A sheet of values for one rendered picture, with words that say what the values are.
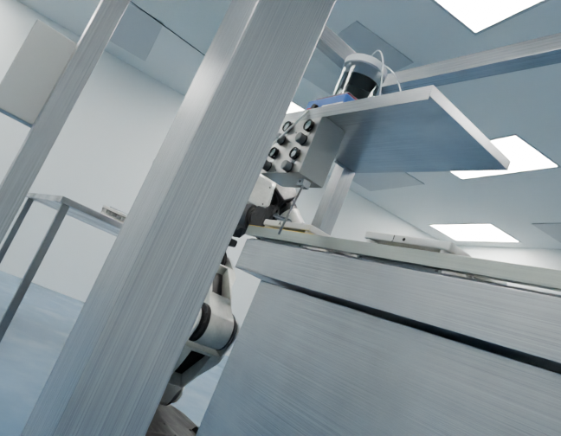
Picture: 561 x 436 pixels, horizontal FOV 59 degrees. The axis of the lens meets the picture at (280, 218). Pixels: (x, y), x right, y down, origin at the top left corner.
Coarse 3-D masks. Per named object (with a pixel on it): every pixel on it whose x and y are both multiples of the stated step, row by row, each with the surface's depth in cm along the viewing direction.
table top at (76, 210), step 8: (40, 200) 336; (48, 200) 288; (56, 200) 266; (64, 200) 258; (72, 200) 260; (56, 208) 365; (72, 208) 274; (80, 208) 262; (88, 208) 265; (72, 216) 389; (80, 216) 331; (88, 216) 284; (96, 216) 267; (104, 216) 270; (88, 224) 408; (96, 224) 344; (104, 224) 298; (112, 224) 272; (120, 224) 275; (112, 232) 366
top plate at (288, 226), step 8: (264, 224) 160; (272, 224) 156; (280, 224) 152; (288, 224) 149; (296, 224) 146; (304, 224) 143; (304, 232) 145; (312, 232) 141; (320, 232) 143; (352, 256) 151
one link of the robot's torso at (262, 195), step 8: (264, 176) 209; (256, 184) 206; (264, 184) 208; (272, 184) 211; (256, 192) 207; (264, 192) 209; (272, 192) 213; (248, 200) 205; (256, 200) 207; (264, 200) 209; (272, 200) 220; (240, 232) 208
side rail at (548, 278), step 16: (288, 240) 141; (304, 240) 136; (320, 240) 130; (336, 240) 126; (352, 240) 121; (368, 256) 116; (384, 256) 111; (400, 256) 107; (416, 256) 104; (432, 256) 101; (448, 256) 98; (464, 256) 95; (464, 272) 94; (480, 272) 91; (496, 272) 89; (512, 272) 87; (528, 272) 84; (544, 272) 82; (560, 272) 80; (544, 288) 82; (560, 288) 79
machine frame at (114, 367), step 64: (128, 0) 139; (256, 0) 37; (320, 0) 39; (256, 64) 36; (448, 64) 167; (512, 64) 149; (192, 128) 35; (256, 128) 37; (0, 192) 124; (192, 192) 34; (128, 256) 34; (192, 256) 35; (128, 320) 32; (192, 320) 35; (64, 384) 32; (128, 384) 33
